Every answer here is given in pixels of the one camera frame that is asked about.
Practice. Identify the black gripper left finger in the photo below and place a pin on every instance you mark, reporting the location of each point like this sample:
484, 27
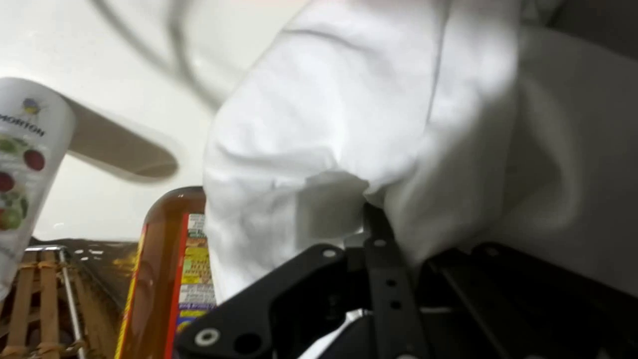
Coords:
291, 292

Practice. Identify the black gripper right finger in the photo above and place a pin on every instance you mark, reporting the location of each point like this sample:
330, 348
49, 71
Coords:
530, 320

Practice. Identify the white clothing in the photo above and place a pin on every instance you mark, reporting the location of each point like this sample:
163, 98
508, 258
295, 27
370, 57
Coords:
398, 120

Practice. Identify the colourful printed packet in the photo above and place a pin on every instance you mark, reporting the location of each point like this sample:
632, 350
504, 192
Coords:
195, 280

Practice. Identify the amber bottle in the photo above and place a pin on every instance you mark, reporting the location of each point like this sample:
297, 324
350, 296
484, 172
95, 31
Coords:
155, 280

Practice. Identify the wicker basket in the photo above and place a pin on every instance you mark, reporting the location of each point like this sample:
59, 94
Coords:
39, 306

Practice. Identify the small white seasoning container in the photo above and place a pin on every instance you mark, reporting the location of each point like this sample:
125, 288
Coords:
25, 166

